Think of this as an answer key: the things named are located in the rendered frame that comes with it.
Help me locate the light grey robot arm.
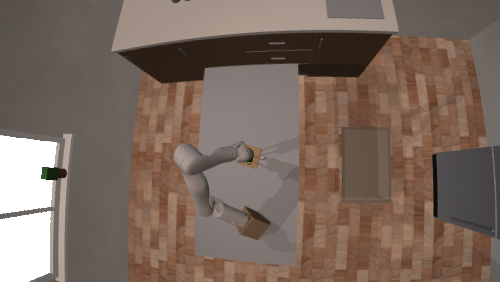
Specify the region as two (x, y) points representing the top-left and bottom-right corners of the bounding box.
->
(174, 141), (251, 228)

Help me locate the tan square mat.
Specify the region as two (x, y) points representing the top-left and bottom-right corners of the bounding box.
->
(237, 145), (262, 168)

